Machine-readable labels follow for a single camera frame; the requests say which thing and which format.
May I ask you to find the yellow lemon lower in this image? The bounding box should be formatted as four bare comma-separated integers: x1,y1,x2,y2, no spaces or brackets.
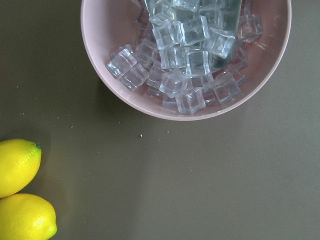
0,193,57,240

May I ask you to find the yellow lemon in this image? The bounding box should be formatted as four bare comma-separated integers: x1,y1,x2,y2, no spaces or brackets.
0,193,57,240
0,139,42,198

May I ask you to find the yellow lemon upper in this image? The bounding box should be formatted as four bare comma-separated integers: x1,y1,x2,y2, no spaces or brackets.
0,139,42,198

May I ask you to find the clear ice cubes pile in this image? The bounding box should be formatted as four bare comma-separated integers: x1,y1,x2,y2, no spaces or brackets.
106,0,263,115

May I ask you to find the pink bowl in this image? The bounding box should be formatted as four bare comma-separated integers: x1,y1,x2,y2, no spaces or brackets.
80,0,292,121

